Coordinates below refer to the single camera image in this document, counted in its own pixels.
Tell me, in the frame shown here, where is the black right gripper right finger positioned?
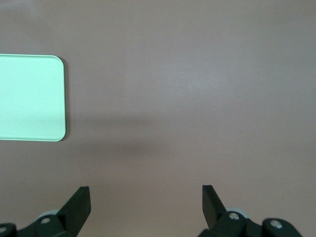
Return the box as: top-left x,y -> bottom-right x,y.
198,184 -> 264,237

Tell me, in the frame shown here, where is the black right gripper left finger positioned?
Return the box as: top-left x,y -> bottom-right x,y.
17,187 -> 92,237

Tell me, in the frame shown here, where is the light green rectangular tray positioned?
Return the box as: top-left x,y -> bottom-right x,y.
0,54 -> 67,142

